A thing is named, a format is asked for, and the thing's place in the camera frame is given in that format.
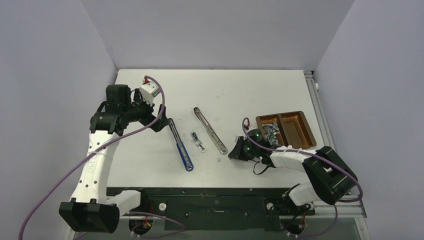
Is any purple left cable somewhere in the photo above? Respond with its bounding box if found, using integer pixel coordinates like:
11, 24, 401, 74
17, 75, 186, 240

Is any light blue staple box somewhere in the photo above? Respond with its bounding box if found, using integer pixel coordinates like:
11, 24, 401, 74
190, 131, 206, 153

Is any brown plastic divided tray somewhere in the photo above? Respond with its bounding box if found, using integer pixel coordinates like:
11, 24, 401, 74
255, 111, 317, 149

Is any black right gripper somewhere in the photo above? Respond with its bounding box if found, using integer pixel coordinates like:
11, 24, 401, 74
230, 136, 260, 162

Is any pile of grey staples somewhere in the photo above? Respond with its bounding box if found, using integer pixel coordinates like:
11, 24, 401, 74
262, 122, 286, 147

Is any silver black stapler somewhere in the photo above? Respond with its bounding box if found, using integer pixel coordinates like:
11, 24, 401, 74
193, 107, 228, 155

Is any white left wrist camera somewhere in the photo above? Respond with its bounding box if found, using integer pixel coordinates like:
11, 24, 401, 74
139, 82, 161, 107

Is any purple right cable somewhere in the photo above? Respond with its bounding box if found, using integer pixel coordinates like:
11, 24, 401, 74
241, 117, 364, 239

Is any aluminium frame rail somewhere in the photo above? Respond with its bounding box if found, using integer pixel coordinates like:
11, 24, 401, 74
67, 70, 369, 221

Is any purple cable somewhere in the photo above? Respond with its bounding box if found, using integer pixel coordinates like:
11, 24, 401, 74
17, 75, 186, 240
241, 117, 364, 239

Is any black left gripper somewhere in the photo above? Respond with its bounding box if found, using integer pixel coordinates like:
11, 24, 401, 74
122, 89, 169, 132

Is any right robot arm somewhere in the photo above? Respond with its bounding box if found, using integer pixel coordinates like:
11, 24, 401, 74
228, 129, 358, 214

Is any blue stapler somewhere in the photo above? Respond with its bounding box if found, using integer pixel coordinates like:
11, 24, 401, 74
168, 118, 194, 172

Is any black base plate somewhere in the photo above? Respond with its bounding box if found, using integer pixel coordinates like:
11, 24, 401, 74
106, 187, 332, 235

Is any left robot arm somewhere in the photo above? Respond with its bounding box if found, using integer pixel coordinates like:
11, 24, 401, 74
59, 81, 169, 233

